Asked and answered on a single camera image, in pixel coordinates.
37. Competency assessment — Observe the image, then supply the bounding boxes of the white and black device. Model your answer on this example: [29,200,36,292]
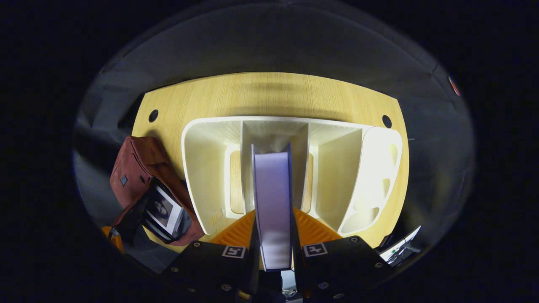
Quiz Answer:
[378,226,422,266]

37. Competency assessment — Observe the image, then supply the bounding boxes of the dark red schoolbag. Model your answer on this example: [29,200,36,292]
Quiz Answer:
[109,136,205,247]

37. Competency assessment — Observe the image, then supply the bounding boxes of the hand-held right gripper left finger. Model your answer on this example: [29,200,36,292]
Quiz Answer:
[161,209,260,302]

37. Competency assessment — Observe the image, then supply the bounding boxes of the blue spine book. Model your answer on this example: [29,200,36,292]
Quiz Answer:
[251,143,294,271]

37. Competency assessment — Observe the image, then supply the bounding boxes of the white bookshelf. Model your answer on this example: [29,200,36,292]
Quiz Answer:
[181,116,403,236]

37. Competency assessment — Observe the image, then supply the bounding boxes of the white cover book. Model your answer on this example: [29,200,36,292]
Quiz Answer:
[143,184,186,243]

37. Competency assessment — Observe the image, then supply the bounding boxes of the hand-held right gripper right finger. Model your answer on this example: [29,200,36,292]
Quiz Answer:
[292,206,395,301]

